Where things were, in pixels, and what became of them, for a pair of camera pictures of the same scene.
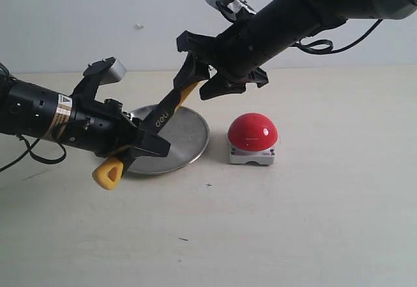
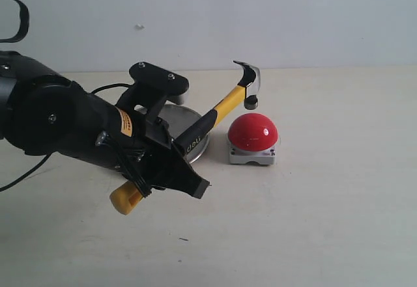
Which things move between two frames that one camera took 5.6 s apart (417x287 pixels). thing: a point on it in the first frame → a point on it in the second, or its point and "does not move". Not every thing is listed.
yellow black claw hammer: [109, 173] → [125, 196]
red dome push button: [252, 137] does not move
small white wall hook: [139, 27] does not move
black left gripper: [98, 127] → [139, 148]
